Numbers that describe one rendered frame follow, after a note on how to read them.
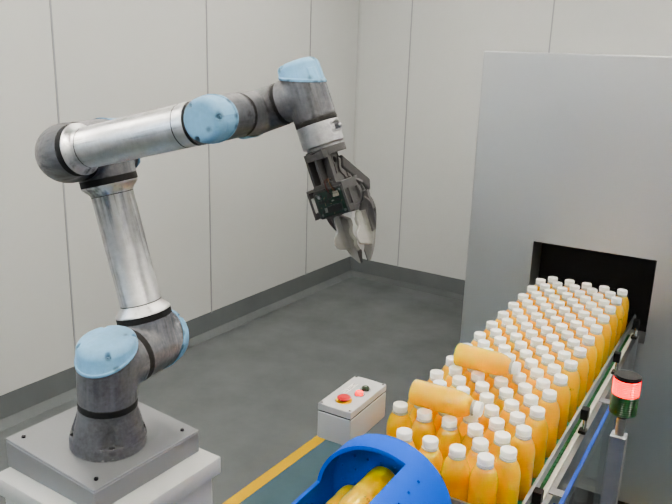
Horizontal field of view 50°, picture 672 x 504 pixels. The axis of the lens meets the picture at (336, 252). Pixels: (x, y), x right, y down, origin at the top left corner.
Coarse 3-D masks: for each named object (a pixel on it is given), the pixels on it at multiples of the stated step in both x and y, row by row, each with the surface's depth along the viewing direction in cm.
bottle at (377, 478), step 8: (368, 472) 147; (376, 472) 145; (384, 472) 145; (392, 472) 146; (360, 480) 143; (368, 480) 142; (376, 480) 142; (384, 480) 143; (352, 488) 141; (360, 488) 140; (368, 488) 140; (376, 488) 141; (344, 496) 138; (352, 496) 137; (360, 496) 137; (368, 496) 138
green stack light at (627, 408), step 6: (612, 396) 175; (612, 402) 175; (618, 402) 173; (624, 402) 172; (630, 402) 172; (636, 402) 173; (612, 408) 175; (618, 408) 173; (624, 408) 173; (630, 408) 172; (636, 408) 173; (618, 414) 174; (624, 414) 173; (630, 414) 173; (636, 414) 174
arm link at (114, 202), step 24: (96, 120) 144; (120, 168) 144; (96, 192) 145; (120, 192) 146; (96, 216) 148; (120, 216) 146; (120, 240) 147; (144, 240) 150; (120, 264) 148; (144, 264) 149; (120, 288) 149; (144, 288) 149; (120, 312) 151; (144, 312) 149; (168, 312) 152; (144, 336) 147; (168, 336) 151; (168, 360) 152
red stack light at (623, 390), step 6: (612, 384) 175; (618, 384) 172; (624, 384) 171; (630, 384) 171; (636, 384) 171; (612, 390) 175; (618, 390) 173; (624, 390) 172; (630, 390) 171; (636, 390) 171; (618, 396) 173; (624, 396) 172; (630, 396) 172; (636, 396) 172
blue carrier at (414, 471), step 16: (352, 448) 146; (368, 448) 144; (384, 448) 143; (400, 448) 144; (336, 464) 156; (352, 464) 154; (368, 464) 151; (384, 464) 149; (400, 464) 147; (416, 464) 141; (432, 464) 144; (320, 480) 152; (336, 480) 157; (352, 480) 155; (400, 480) 136; (416, 480) 138; (432, 480) 141; (304, 496) 147; (320, 496) 154; (384, 496) 131; (400, 496) 133; (416, 496) 135; (432, 496) 138; (448, 496) 143
